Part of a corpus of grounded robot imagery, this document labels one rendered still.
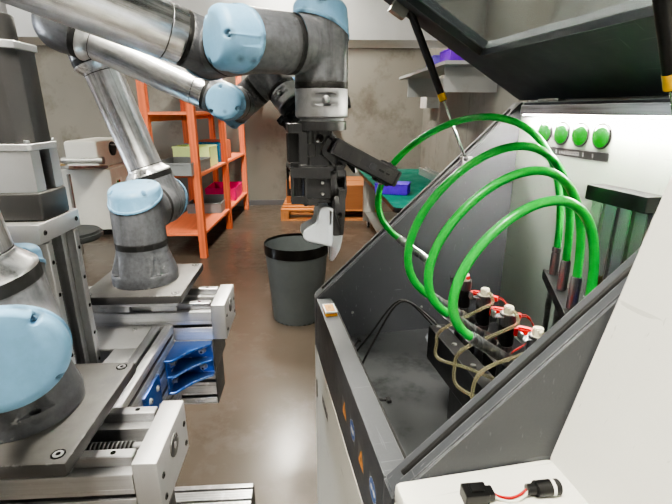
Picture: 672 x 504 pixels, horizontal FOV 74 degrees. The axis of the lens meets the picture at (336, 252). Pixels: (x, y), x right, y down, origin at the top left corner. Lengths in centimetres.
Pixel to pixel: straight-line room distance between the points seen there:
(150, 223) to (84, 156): 480
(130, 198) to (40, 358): 61
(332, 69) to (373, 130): 651
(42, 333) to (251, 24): 40
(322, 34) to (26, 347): 48
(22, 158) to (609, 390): 91
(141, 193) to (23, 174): 27
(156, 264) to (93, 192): 484
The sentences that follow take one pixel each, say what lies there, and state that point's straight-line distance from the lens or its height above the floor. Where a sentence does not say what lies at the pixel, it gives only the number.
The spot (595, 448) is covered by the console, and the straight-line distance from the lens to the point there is 67.
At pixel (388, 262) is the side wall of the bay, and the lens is 121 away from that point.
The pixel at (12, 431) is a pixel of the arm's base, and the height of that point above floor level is 105.
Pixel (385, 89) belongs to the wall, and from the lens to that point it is 716.
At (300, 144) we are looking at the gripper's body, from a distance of 65.
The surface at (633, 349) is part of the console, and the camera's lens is 63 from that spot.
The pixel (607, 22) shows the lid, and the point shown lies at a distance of 88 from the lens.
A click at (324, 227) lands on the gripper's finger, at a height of 126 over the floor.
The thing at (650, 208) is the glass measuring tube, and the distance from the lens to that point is 93.
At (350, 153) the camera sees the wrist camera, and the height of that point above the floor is 137.
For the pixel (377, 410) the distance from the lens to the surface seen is 80.
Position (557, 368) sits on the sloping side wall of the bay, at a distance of 65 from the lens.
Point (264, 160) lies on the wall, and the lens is 713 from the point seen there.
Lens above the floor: 143
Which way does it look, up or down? 18 degrees down
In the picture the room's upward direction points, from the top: straight up
